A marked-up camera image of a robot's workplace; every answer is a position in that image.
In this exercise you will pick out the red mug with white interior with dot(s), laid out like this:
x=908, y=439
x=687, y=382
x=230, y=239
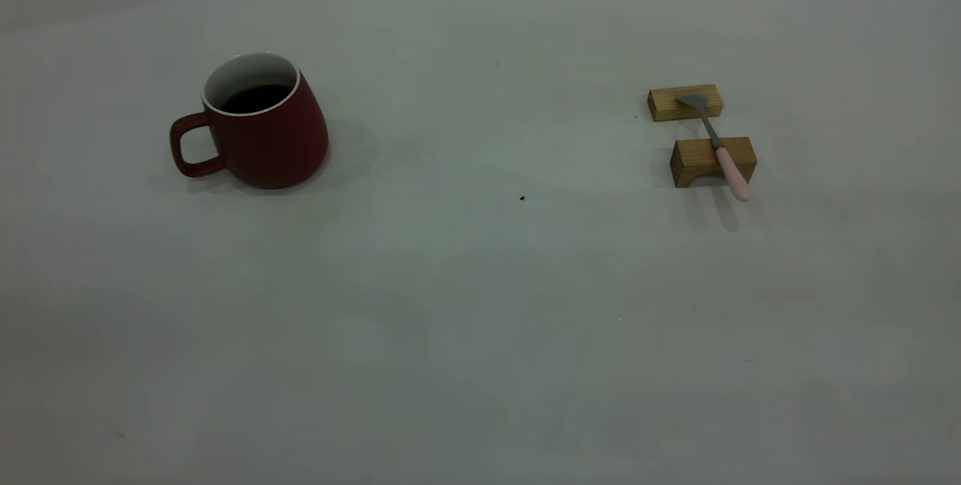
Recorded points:
x=274, y=143

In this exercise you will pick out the flat wooden block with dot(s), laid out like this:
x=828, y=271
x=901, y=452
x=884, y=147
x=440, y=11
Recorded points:
x=664, y=103

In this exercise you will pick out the arched wooden block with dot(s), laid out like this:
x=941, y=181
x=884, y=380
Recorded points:
x=694, y=155

